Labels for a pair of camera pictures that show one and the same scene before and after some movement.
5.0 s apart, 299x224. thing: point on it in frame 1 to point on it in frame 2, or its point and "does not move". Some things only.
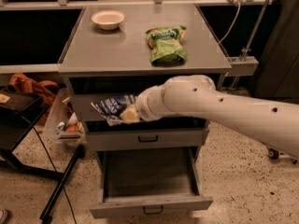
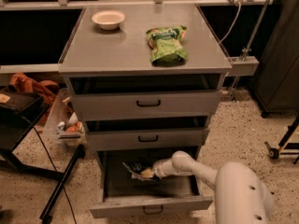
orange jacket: [45, 89] does not move
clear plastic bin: [62, 120] does not move
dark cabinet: [278, 77] does not move
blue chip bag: [111, 108] to [135, 170]
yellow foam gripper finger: [130, 115] to [147, 174]
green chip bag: [166, 46] does not move
